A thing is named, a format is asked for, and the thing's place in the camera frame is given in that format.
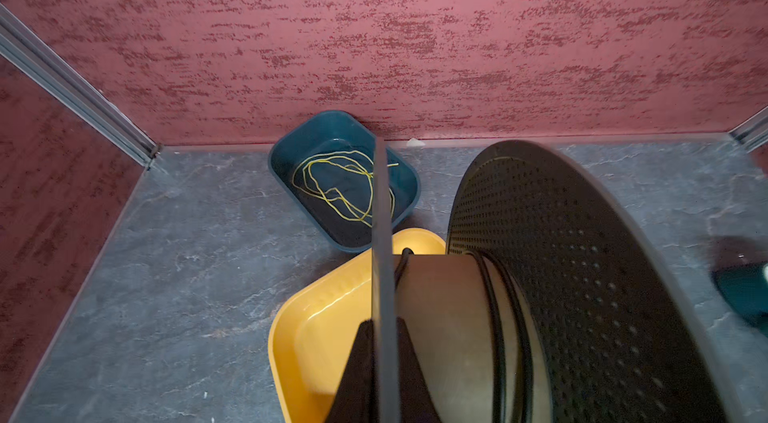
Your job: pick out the yellow plastic tray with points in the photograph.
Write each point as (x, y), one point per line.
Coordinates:
(312, 335)

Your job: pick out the left corner aluminium profile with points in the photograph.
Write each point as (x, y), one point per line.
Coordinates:
(27, 52)

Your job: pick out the grey cable spool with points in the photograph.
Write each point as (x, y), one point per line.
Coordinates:
(548, 305)

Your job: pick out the corner aluminium profile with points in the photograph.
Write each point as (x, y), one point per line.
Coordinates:
(752, 134)
(27, 52)

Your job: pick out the right corner aluminium profile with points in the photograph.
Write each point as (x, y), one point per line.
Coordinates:
(752, 134)

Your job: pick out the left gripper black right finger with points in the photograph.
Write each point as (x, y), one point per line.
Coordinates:
(416, 403)

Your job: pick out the teal plastic tray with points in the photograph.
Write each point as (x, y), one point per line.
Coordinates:
(327, 166)

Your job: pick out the teal kitchen scale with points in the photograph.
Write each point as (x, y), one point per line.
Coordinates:
(744, 288)

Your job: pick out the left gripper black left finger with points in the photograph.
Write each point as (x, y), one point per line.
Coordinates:
(354, 400)

